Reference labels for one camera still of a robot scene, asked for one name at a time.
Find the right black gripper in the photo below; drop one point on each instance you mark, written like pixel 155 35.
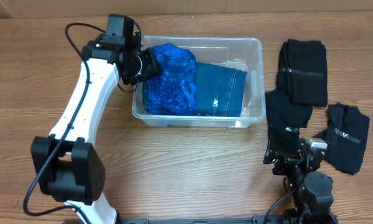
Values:
pixel 285 159

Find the blue sequin fabric bundle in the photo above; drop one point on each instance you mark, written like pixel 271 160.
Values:
pixel 174 91

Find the large folded black garment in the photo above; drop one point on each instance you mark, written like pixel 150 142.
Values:
pixel 303 72

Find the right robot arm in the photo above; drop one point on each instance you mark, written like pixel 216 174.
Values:
pixel 309 192

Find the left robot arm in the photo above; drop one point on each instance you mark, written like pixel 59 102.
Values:
pixel 67 165

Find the clear plastic storage bin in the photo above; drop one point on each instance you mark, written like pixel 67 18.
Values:
pixel 233 52

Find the small folded black garment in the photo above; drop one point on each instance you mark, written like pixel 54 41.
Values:
pixel 346 137

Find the blue denim jeans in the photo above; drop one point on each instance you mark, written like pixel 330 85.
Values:
pixel 219 90

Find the middle folded black garment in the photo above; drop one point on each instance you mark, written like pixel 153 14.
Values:
pixel 284 121

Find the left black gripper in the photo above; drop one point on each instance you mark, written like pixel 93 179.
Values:
pixel 153 66

